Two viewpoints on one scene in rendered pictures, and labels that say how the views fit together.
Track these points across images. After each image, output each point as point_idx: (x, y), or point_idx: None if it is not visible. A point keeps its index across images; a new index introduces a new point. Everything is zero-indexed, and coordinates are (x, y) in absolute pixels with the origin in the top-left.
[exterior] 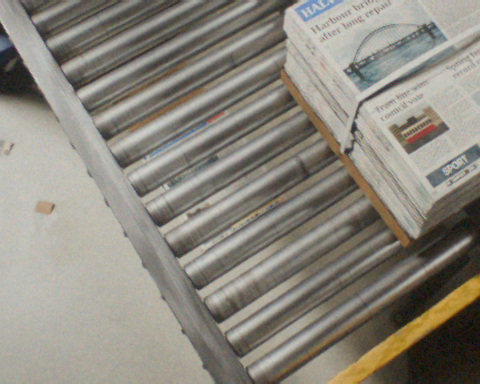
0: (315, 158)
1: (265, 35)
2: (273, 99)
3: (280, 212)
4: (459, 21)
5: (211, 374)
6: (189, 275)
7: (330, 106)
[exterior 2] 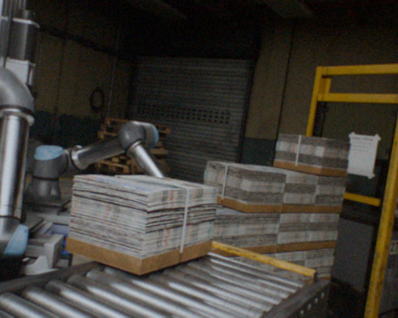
0: (182, 271)
1: (102, 284)
2: (152, 281)
3: (221, 278)
4: (127, 179)
5: (318, 290)
6: (283, 298)
7: (173, 226)
